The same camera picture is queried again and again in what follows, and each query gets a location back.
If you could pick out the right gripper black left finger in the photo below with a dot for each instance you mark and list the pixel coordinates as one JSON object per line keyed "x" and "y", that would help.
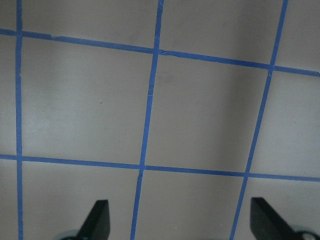
{"x": 97, "y": 224}

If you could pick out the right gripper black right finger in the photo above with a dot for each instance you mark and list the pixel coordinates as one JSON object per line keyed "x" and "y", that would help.
{"x": 266, "y": 223}

